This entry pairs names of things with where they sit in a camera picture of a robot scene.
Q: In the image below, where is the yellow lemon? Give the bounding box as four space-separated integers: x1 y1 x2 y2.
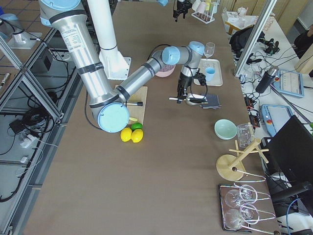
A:
131 129 143 143
120 127 133 142

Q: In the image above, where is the black glass tray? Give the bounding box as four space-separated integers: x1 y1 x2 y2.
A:
219 184 278 235

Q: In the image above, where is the wooden glass stand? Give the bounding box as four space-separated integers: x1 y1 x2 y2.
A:
216 138 269 182

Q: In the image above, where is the aluminium frame post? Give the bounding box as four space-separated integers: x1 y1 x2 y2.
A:
234 0 277 77

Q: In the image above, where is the wooden cutting board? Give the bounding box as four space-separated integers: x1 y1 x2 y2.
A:
127 86 148 124

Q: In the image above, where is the black thermos bottle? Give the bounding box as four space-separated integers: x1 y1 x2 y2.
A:
255 66 279 94

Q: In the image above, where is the beige serving tray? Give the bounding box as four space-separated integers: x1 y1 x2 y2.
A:
198 59 223 86

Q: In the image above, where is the steel ice scoop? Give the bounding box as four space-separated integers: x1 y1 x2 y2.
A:
169 94 208 106

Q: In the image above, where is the upside down wine glass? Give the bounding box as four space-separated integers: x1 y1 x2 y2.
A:
224 203 276 231
224 185 271 207

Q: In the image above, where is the pink ice bowl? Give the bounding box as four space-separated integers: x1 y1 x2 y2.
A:
156 65 176 77

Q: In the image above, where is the pink cup on rack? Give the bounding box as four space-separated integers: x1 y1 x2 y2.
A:
196 2 206 14

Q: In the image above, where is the clear glass jar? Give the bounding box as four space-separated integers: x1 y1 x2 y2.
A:
237 123 254 148

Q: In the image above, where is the steel muddler black tip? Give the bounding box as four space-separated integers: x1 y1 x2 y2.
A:
124 101 143 107

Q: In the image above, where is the blue plastic cup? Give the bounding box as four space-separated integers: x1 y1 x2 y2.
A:
205 67 216 81

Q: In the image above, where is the green lime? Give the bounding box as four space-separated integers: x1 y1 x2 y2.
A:
131 122 143 131

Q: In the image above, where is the white cup rack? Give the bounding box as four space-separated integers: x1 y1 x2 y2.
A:
191 0 220 24

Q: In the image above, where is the mint green bowl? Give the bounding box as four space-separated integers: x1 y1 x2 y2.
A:
214 119 237 140

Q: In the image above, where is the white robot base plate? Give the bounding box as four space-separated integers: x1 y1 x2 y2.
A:
99 49 131 80

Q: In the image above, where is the clear wine glass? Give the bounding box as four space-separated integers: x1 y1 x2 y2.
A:
203 42 215 68

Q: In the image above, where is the blue teach pendant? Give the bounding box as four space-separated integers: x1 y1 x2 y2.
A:
261 104 293 137
273 69 304 98

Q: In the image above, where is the seated person dark jacket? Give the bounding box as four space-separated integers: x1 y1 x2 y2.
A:
294 28 313 58

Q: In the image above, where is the dark folded cloth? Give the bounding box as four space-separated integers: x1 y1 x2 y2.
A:
200 94 221 109

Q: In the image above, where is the black monitor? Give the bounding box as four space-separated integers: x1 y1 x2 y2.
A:
268 116 313 183

